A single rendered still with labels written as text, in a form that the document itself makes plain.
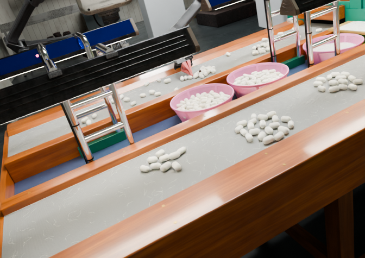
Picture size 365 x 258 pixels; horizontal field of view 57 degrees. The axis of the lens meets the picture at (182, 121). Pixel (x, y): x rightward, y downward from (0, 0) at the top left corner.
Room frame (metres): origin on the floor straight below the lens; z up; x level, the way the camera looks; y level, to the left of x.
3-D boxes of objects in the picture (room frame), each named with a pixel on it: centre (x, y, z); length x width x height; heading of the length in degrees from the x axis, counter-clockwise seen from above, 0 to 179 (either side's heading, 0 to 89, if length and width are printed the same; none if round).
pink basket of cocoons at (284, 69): (1.37, -0.37, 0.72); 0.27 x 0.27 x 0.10
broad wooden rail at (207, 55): (1.84, -0.03, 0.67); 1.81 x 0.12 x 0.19; 109
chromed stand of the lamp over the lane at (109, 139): (1.33, 0.37, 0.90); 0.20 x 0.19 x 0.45; 109
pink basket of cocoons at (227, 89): (1.28, -0.10, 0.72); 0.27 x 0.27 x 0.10
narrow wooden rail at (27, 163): (1.47, -0.16, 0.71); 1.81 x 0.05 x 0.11; 109
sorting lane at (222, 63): (1.64, -0.10, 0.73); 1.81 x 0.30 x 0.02; 109
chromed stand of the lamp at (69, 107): (0.95, 0.23, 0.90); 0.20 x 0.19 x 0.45; 109
